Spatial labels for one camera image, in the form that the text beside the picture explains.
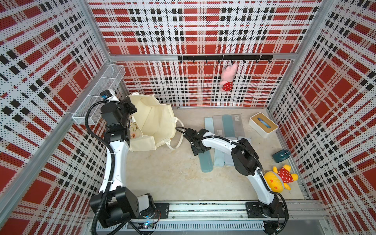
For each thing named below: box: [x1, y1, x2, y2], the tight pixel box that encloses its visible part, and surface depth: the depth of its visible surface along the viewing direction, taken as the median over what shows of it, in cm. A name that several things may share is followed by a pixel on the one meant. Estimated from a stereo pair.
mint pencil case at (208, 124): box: [204, 117, 215, 134], surface depth 113 cm
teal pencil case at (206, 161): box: [198, 148, 213, 173], surface depth 91 cm
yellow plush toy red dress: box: [263, 164, 299, 193], surface depth 80 cm
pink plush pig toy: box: [219, 62, 239, 93], surface depth 95 cm
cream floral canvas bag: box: [128, 92, 185, 152], surface depth 89 cm
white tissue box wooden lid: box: [248, 112, 279, 139], surface depth 107 cm
